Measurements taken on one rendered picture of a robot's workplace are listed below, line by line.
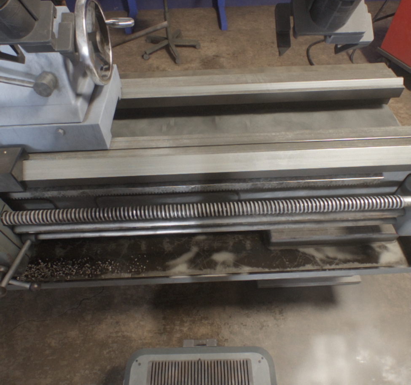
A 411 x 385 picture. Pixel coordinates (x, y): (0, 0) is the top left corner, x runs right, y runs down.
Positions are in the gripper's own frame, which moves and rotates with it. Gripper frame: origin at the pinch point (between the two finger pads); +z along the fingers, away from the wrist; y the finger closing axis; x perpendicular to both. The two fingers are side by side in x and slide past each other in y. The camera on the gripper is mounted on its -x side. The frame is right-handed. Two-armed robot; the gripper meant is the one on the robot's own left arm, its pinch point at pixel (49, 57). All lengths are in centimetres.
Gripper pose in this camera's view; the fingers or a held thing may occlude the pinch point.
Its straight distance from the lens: 62.8
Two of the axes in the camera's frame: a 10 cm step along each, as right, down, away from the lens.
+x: 0.2, 9.9, -1.6
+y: -10.0, 0.3, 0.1
